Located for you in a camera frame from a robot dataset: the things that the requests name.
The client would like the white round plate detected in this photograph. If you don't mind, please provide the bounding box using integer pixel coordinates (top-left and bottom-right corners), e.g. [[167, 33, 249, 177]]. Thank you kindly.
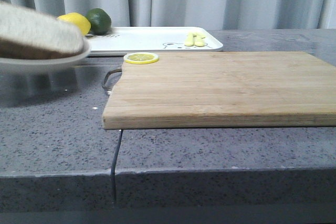
[[1, 38, 91, 74]]

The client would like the bread slice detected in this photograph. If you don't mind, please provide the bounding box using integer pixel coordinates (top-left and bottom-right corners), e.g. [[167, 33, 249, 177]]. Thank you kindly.
[[1, 2, 84, 60]]

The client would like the white rectangular tray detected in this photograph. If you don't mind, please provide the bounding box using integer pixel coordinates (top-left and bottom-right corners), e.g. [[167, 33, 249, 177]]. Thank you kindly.
[[86, 27, 223, 57]]

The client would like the lemon slice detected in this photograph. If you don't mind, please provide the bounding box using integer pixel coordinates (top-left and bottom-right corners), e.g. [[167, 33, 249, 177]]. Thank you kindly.
[[123, 52, 159, 65]]

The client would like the yellow plastic fork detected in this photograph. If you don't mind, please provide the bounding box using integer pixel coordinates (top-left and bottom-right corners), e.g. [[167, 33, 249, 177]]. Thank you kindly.
[[184, 32, 195, 47]]

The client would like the wooden cutting board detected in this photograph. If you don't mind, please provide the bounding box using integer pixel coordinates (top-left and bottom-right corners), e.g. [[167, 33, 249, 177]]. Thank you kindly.
[[102, 51, 335, 130]]

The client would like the green lime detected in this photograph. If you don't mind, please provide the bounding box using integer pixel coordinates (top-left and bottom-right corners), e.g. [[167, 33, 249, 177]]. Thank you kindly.
[[86, 8, 112, 35]]

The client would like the yellow lemon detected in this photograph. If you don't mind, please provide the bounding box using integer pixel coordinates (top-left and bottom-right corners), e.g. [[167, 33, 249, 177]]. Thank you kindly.
[[58, 12, 91, 36]]

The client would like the metal cutting board handle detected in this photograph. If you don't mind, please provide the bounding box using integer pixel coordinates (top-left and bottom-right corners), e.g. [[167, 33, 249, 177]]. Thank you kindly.
[[101, 67, 122, 95]]

